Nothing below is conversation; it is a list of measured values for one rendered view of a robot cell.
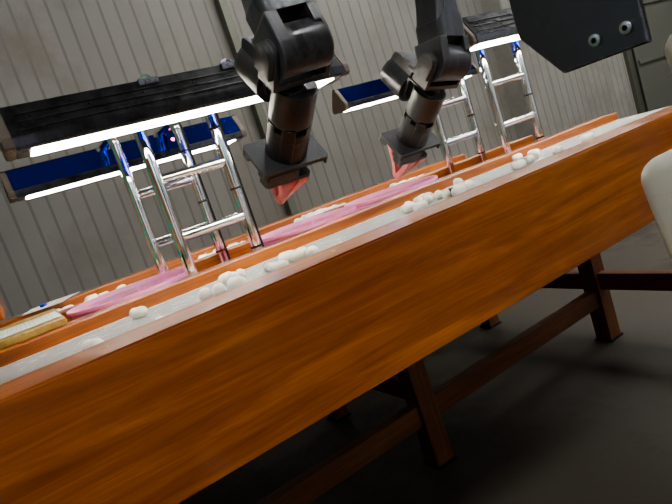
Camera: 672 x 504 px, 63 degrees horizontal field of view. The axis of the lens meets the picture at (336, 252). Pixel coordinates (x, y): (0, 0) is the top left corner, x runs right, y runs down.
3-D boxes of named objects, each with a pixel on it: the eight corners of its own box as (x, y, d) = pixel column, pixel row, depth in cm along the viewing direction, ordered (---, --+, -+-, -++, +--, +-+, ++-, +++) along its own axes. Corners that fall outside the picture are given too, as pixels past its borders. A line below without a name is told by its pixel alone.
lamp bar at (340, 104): (480, 72, 203) (474, 53, 202) (345, 109, 173) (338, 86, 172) (465, 79, 210) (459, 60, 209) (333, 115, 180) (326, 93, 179)
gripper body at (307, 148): (240, 156, 75) (243, 111, 70) (302, 137, 80) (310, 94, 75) (264, 186, 72) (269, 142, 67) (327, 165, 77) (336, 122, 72)
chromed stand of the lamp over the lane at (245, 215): (318, 283, 106) (239, 53, 99) (224, 326, 96) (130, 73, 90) (278, 282, 122) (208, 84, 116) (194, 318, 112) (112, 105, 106)
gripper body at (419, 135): (377, 141, 101) (388, 108, 96) (417, 128, 106) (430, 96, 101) (398, 163, 98) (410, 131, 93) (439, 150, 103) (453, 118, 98)
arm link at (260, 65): (270, 52, 59) (335, 34, 63) (218, -1, 64) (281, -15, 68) (267, 138, 68) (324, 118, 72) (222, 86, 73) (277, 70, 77)
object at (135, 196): (244, 282, 140) (182, 110, 134) (169, 313, 131) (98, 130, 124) (220, 281, 157) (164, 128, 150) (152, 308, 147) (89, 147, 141)
